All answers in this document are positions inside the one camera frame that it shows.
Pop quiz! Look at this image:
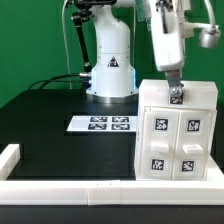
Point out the white U-shaped boundary frame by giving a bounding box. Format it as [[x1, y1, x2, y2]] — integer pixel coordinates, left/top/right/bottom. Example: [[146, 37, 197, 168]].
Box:
[[0, 144, 224, 206]]

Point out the black cable bundle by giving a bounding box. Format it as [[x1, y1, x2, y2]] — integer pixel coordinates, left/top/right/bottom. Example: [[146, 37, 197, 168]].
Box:
[[27, 72, 92, 91]]

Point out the white cabinet door panel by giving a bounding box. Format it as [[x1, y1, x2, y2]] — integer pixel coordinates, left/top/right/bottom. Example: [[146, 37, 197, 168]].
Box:
[[136, 107, 179, 179]]

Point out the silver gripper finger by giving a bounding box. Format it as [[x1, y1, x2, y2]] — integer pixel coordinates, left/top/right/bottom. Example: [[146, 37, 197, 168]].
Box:
[[165, 69, 183, 97]]

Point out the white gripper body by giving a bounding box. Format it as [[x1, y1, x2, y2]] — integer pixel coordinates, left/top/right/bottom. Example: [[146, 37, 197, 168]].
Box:
[[148, 0, 184, 72]]

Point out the white cabinet body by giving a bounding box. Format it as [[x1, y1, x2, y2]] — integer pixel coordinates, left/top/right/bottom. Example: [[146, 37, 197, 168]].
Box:
[[134, 107, 217, 180]]

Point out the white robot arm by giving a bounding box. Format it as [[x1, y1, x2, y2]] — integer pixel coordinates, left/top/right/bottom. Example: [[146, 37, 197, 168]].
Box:
[[86, 0, 191, 103]]

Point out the white cabinet top block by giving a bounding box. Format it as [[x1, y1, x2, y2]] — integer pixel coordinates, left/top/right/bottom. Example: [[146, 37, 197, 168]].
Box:
[[139, 79, 218, 110]]

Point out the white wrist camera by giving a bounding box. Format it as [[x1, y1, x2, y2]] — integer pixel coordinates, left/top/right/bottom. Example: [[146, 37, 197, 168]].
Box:
[[199, 29, 221, 48]]

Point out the white hanging cable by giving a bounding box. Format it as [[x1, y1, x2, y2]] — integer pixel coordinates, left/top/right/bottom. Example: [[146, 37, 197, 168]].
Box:
[[61, 0, 74, 90]]

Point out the white marker base plate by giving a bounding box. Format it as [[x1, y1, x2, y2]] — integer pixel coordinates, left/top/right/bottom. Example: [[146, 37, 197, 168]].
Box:
[[67, 116, 137, 132]]

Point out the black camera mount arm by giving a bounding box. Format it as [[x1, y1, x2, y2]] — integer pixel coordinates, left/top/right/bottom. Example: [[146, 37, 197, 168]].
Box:
[[68, 0, 117, 72]]

